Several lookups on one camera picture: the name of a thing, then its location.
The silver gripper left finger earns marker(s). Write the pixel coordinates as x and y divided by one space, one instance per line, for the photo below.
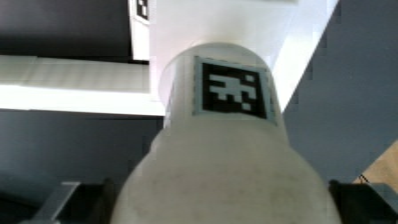
47 215

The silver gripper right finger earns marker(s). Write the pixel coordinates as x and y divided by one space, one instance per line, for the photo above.
387 210

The white fence frame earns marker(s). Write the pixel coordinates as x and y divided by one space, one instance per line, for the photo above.
78 86

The white lamp bulb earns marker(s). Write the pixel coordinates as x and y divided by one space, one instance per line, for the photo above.
223 176

